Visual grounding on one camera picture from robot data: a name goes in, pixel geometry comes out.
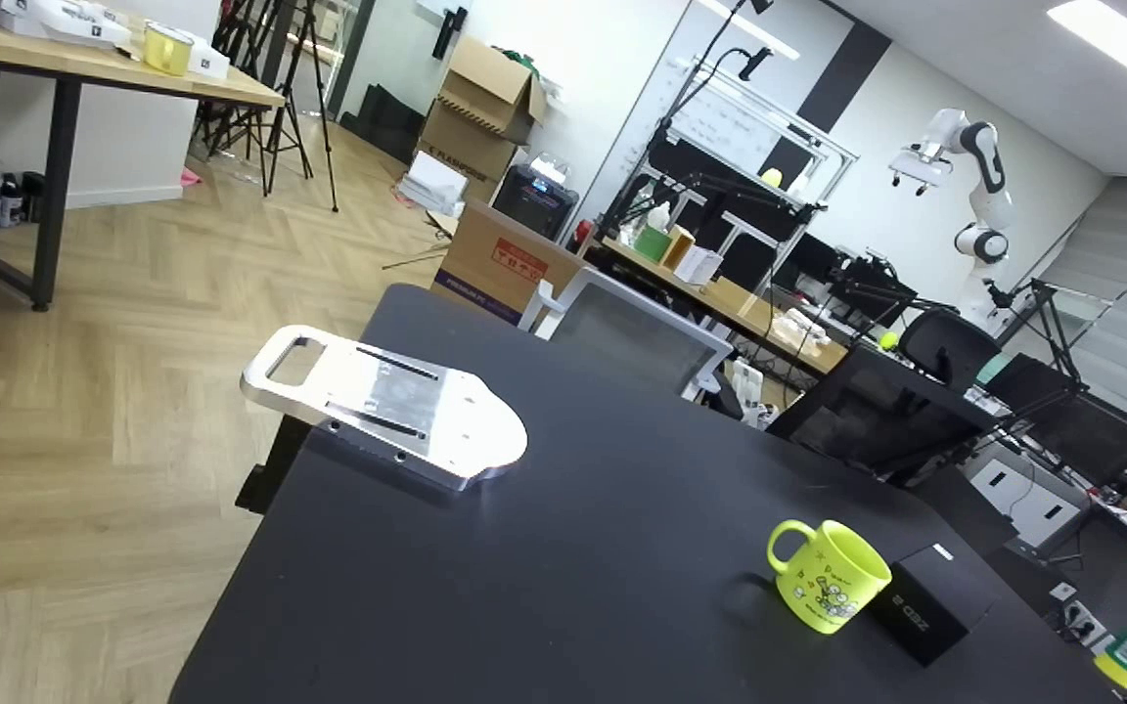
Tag white wall-mounted robot arm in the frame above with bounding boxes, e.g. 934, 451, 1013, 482
888, 110, 1013, 265

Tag cardboard box with red print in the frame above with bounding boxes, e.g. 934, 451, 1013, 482
430, 202, 582, 326

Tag white slicer board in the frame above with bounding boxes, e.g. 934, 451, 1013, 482
238, 326, 527, 493

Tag stacked cardboard boxes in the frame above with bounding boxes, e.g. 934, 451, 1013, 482
418, 35, 549, 180

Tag white whiteboard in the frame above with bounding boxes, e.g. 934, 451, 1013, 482
673, 77, 855, 202

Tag yellow-green mug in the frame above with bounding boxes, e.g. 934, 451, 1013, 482
768, 522, 893, 635

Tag black office chair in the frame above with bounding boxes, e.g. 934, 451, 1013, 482
898, 310, 996, 391

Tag black rectangular box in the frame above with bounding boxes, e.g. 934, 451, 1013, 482
865, 565, 968, 665

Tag wooden side table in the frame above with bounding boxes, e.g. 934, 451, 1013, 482
0, 33, 280, 314

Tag black camera tripod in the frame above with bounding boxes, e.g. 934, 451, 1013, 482
203, 0, 343, 217

